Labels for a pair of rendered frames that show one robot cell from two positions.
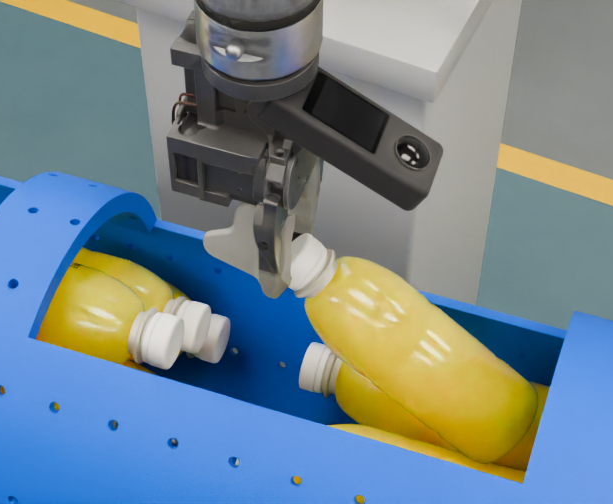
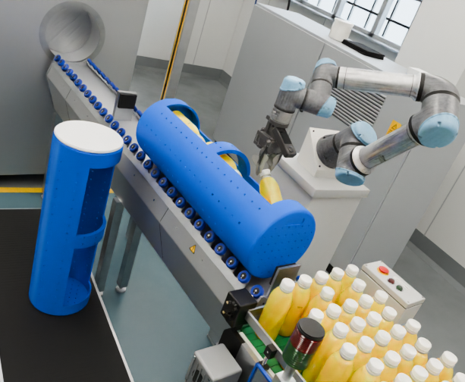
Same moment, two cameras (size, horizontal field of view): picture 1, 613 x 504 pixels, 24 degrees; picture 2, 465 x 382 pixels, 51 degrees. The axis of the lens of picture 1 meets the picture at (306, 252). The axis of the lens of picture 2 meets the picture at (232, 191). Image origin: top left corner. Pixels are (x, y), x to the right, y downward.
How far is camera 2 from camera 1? 109 cm
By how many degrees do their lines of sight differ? 32
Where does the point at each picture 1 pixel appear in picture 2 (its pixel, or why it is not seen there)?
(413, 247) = not seen: hidden behind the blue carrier
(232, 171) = (263, 140)
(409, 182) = (287, 150)
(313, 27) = (287, 117)
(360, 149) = (283, 141)
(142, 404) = (224, 167)
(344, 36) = (304, 177)
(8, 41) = not seen: hidden behind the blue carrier
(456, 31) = (325, 189)
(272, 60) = (278, 117)
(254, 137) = (270, 136)
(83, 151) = not seen: hidden behind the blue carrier
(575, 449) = (283, 205)
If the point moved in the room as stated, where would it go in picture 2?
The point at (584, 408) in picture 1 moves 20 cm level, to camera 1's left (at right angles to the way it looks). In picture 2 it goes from (290, 204) to (242, 174)
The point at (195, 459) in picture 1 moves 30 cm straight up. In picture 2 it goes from (225, 178) to (252, 98)
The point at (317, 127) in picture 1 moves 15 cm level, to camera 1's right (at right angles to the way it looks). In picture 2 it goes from (279, 134) to (315, 154)
